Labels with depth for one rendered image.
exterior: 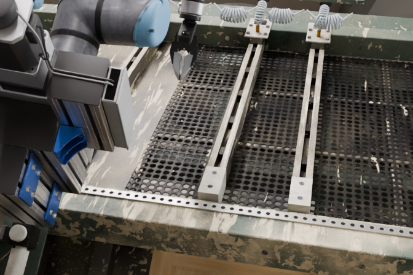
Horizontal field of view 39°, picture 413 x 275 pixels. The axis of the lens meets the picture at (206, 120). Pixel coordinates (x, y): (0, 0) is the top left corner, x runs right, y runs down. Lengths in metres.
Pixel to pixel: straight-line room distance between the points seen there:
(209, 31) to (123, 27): 1.32
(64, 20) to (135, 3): 0.17
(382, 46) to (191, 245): 1.34
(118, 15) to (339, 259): 0.84
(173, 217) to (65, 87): 0.73
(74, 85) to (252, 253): 0.82
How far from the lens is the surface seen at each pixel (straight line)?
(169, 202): 1.67
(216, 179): 1.72
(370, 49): 2.60
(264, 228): 1.60
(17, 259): 1.67
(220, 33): 2.62
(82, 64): 1.01
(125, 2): 1.35
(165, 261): 1.85
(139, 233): 1.67
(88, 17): 1.37
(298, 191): 1.69
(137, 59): 2.40
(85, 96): 0.99
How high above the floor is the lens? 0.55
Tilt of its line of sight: 20 degrees up
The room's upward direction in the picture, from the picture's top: 10 degrees clockwise
